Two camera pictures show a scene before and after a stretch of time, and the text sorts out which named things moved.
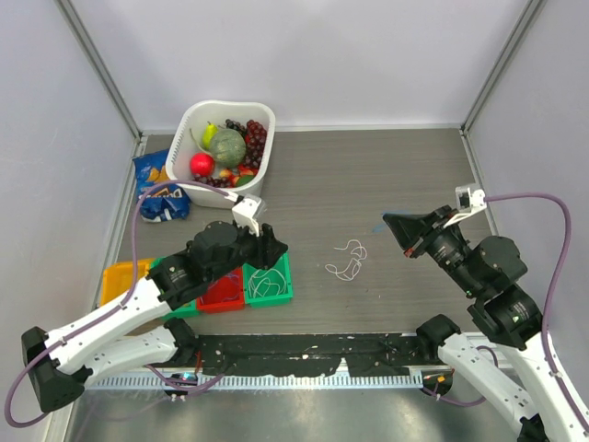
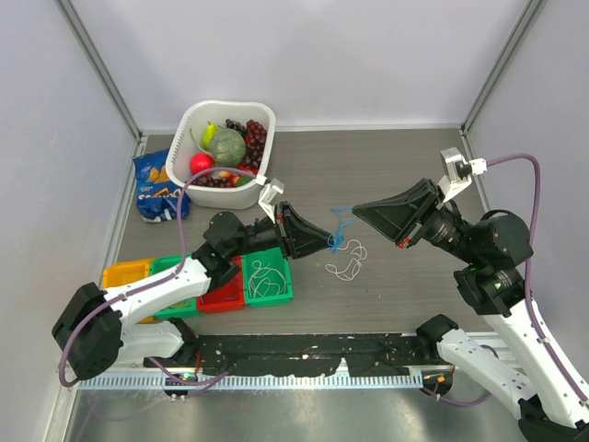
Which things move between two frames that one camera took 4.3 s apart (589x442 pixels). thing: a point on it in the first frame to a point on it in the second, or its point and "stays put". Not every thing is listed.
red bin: (224, 294) stays put
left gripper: (268, 249) to (297, 236)
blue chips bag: (159, 203) stays put
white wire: (255, 275) stays put
